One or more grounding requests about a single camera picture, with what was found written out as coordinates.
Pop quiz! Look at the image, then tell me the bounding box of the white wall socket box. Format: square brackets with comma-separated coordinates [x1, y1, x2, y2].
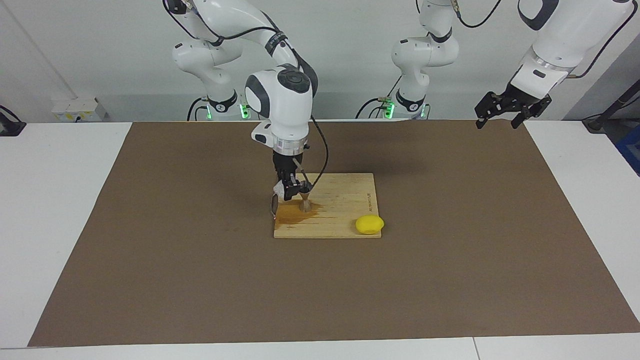
[51, 97, 108, 122]

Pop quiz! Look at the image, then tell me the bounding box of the blue crate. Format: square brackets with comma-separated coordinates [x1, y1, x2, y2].
[615, 125, 640, 176]

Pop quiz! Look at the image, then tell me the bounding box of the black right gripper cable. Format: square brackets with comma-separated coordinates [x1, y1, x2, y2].
[165, 0, 329, 191]

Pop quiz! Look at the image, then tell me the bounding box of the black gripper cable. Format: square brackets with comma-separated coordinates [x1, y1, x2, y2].
[452, 0, 640, 79]
[165, 0, 329, 191]

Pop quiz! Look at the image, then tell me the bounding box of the steel double jigger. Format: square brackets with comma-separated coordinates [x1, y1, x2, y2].
[298, 181, 314, 213]

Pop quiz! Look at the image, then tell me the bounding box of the black right base cable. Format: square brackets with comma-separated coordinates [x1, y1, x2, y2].
[187, 97, 208, 122]

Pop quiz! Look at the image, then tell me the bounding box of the black base cable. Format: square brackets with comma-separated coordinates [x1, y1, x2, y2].
[356, 75, 401, 120]
[187, 97, 208, 122]

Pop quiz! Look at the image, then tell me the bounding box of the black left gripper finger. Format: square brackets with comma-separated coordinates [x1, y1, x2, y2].
[474, 91, 507, 130]
[511, 95, 553, 129]

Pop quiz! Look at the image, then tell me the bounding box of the wooden cutting board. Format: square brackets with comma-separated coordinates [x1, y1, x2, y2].
[270, 173, 382, 239]

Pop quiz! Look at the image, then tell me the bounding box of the black stand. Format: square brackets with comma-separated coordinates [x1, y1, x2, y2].
[582, 80, 640, 133]

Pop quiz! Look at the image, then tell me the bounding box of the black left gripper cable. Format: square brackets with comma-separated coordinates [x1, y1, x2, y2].
[452, 0, 640, 79]

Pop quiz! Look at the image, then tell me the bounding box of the yellow lemon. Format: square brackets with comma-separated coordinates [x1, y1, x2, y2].
[355, 214, 385, 235]

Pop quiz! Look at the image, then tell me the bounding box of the brown table mat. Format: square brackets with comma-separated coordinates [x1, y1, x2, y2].
[27, 120, 640, 347]

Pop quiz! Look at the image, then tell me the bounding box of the black table clamp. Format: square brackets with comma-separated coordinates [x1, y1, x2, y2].
[0, 105, 27, 137]

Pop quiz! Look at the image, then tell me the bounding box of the black left base cable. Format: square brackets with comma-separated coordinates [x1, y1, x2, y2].
[356, 75, 401, 120]

